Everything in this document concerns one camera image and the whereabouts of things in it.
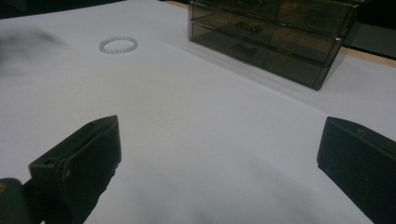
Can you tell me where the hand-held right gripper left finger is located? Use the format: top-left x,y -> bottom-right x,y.
28,115 -> 122,224

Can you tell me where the smoky acrylic drawer organizer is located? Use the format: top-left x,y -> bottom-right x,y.
187,0 -> 370,91

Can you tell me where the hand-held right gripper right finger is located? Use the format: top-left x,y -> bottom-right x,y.
317,116 -> 396,224

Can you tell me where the white bead bracelet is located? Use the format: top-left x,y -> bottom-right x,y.
98,35 -> 139,55

